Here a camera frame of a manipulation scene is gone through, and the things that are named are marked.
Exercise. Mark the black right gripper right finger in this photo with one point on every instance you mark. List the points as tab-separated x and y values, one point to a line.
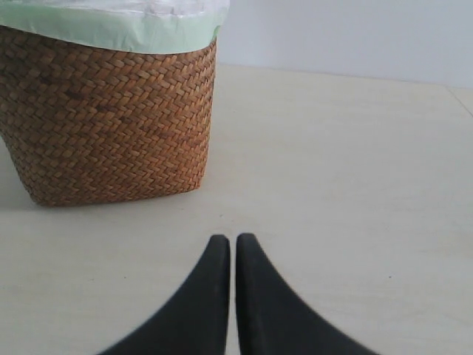
271	316

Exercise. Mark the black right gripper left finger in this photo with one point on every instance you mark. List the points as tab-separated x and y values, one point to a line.
195	319

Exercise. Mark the woven brown basket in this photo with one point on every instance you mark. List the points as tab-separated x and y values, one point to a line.
85	125

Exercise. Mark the light green bag liner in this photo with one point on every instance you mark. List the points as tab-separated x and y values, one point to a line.
111	25

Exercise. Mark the clear plastic bin liner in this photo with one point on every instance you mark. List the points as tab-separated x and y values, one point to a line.
180	7

